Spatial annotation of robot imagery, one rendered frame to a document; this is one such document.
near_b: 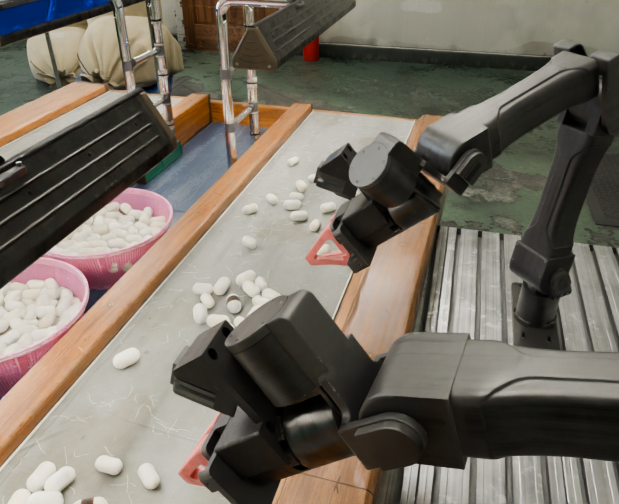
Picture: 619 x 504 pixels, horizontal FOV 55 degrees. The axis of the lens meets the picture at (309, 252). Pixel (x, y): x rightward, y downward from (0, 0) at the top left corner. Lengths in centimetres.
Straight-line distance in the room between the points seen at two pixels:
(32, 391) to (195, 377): 42
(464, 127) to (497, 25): 452
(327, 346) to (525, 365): 13
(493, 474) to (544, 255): 34
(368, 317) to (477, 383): 52
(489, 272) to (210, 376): 83
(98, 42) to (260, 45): 295
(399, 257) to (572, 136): 33
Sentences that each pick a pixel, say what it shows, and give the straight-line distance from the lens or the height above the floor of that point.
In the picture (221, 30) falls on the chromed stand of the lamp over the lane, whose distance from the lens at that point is 131.
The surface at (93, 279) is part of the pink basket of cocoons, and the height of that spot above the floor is 70.
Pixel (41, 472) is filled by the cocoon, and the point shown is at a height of 76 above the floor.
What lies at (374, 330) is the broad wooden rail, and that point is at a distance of 86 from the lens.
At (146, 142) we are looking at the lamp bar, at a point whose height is 107.
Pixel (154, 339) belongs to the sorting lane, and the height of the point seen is 74.
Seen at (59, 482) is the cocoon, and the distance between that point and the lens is 74.
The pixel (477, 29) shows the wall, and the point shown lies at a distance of 527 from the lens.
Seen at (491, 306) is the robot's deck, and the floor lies 67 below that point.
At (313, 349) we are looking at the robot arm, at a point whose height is 105.
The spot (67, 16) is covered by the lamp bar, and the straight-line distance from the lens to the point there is 149.
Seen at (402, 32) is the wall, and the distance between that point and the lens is 531.
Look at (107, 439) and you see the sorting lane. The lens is 79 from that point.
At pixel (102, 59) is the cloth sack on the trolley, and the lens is 390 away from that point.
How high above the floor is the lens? 131
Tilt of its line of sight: 32 degrees down
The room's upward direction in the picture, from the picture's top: straight up
